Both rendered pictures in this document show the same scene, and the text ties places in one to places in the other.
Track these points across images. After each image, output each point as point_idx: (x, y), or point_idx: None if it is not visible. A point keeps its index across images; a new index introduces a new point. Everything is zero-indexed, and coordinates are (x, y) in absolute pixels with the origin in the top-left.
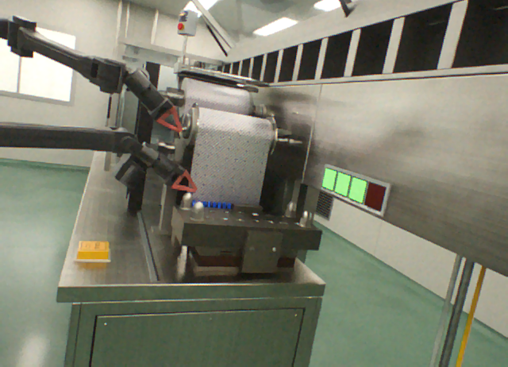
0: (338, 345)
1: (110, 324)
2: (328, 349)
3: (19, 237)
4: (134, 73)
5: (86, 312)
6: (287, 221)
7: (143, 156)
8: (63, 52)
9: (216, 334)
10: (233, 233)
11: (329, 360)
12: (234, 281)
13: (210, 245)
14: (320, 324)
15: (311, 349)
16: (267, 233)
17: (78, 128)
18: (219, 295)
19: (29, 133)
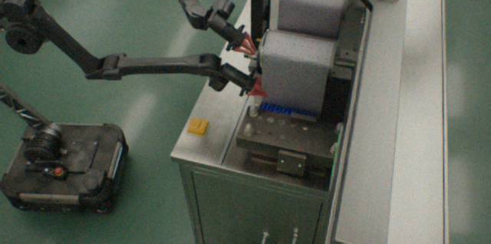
0: (486, 180)
1: (199, 175)
2: (470, 180)
3: None
4: (211, 22)
5: (186, 168)
6: (326, 141)
7: (223, 76)
8: None
9: (260, 196)
10: (271, 149)
11: (461, 191)
12: (268, 176)
13: (255, 151)
14: (485, 151)
15: (450, 175)
16: (294, 156)
17: (178, 62)
18: (257, 180)
19: (152, 68)
